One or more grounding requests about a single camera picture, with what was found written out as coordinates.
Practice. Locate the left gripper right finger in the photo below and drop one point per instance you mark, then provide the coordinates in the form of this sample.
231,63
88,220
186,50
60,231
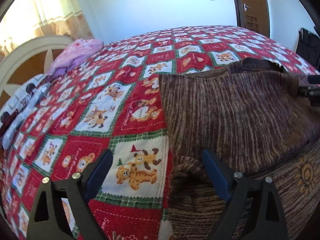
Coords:
266,219

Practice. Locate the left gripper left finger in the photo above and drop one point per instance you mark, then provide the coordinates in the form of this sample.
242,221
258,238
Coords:
47,219

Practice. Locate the brown striped knit sweater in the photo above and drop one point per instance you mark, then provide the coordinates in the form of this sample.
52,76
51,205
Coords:
249,114

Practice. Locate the brown wooden door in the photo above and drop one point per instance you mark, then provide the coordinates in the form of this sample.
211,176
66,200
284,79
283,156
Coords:
255,19

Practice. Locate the white patterned pillow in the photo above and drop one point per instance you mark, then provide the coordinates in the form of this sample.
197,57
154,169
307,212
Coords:
21,105

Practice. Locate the red teddy bear bedspread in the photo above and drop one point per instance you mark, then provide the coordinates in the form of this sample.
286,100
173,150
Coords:
112,101

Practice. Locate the cream wooden headboard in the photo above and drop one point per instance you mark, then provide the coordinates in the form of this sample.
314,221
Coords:
28,60

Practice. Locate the pink floral pillow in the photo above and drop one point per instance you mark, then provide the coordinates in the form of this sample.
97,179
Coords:
74,55

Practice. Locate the beige patterned curtain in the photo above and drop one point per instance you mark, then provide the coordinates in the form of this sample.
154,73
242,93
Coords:
24,20

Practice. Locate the black bag by wall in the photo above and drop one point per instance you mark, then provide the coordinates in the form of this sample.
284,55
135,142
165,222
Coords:
308,47

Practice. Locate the silver door handle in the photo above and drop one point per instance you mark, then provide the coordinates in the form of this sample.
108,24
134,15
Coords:
246,7

